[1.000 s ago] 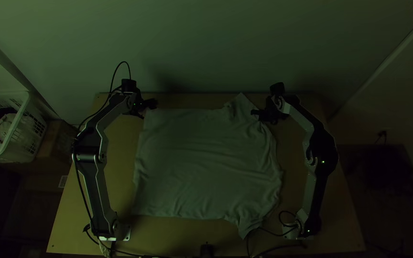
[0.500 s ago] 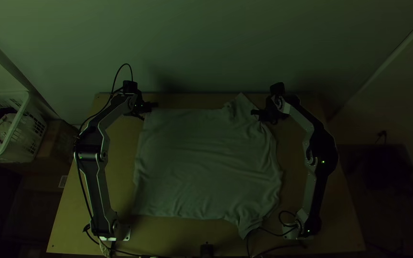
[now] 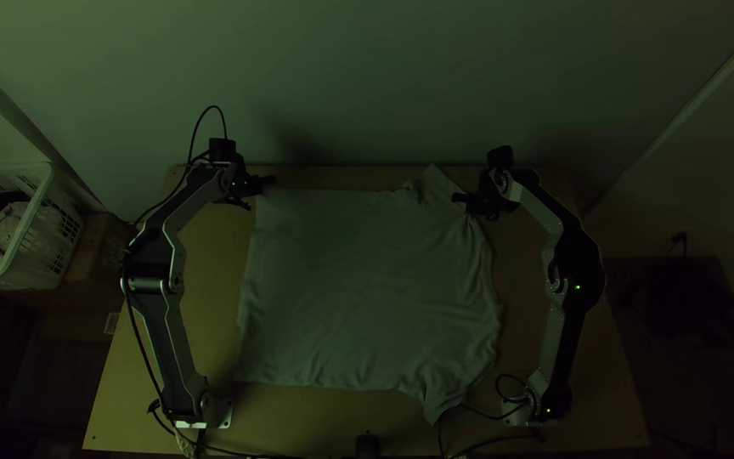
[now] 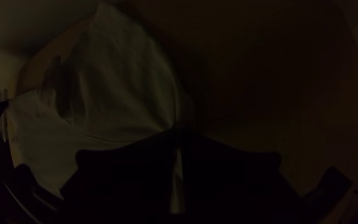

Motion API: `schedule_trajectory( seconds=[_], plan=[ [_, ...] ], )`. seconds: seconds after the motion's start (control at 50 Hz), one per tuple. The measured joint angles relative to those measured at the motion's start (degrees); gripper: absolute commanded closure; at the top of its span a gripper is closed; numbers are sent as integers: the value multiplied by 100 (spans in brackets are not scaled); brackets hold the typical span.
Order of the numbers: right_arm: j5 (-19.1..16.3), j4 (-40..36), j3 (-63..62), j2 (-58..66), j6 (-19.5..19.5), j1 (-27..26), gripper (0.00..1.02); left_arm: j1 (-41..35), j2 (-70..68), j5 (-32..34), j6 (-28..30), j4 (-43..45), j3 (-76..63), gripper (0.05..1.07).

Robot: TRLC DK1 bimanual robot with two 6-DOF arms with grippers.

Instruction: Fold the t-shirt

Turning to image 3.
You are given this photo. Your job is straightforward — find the white laundry basket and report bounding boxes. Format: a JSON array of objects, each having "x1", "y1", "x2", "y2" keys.
[{"x1": 0, "y1": 161, "x2": 85, "y2": 292}]

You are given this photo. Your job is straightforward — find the white t-shirt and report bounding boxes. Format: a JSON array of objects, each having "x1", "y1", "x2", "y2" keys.
[{"x1": 232, "y1": 163, "x2": 505, "y2": 427}]

